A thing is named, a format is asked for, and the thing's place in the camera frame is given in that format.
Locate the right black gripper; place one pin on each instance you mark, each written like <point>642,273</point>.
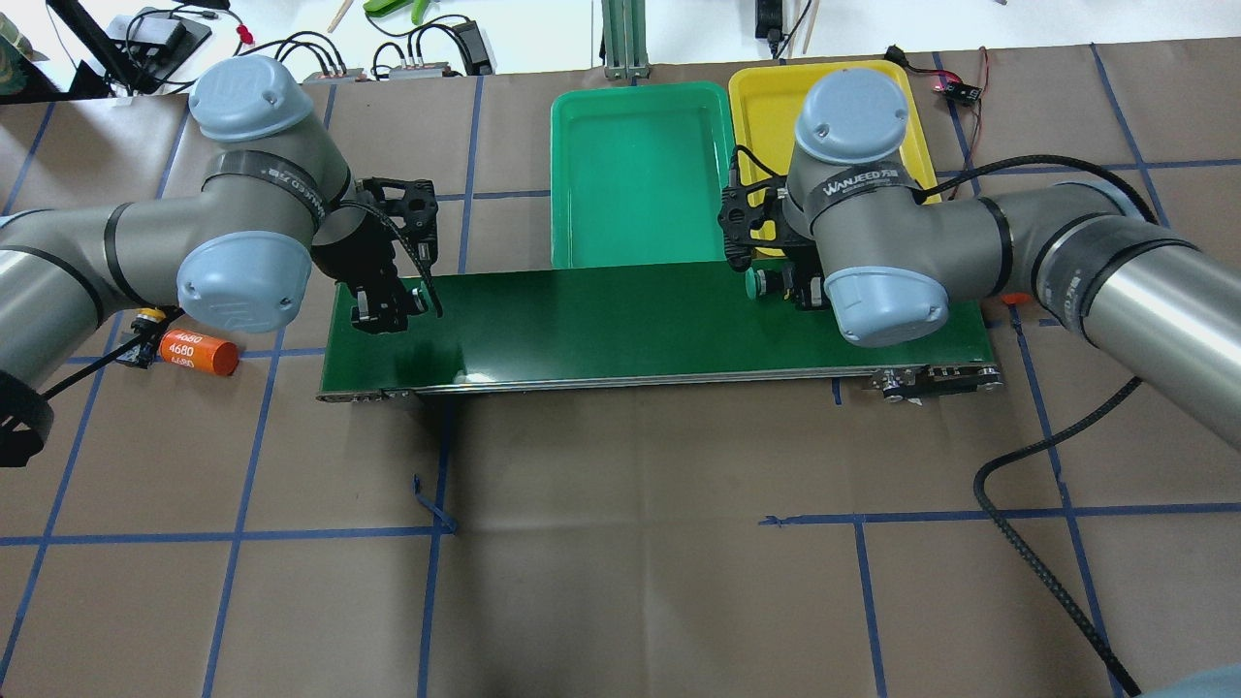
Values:
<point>804,287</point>

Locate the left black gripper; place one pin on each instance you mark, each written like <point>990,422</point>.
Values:
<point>356,250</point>

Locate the yellow push button switch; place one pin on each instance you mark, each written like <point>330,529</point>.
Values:
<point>141,345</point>

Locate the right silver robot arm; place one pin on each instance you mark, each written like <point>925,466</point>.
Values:
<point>1148,298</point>

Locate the green conveyor belt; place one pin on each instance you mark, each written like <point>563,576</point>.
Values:
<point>599,327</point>

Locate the yellow plastic tray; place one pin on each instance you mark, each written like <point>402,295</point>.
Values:
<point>776,126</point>

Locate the green plastic tray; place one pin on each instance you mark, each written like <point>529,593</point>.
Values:
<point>636,174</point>

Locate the black power adapter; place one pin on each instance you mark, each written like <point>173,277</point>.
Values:
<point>476,55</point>

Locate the small circuit board with wires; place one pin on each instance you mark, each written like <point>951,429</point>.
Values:
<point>959,92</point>

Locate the green handled reacher tool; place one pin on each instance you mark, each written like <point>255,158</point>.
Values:
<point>418,11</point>

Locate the aluminium frame post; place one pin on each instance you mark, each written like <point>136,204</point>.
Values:
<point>624,40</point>

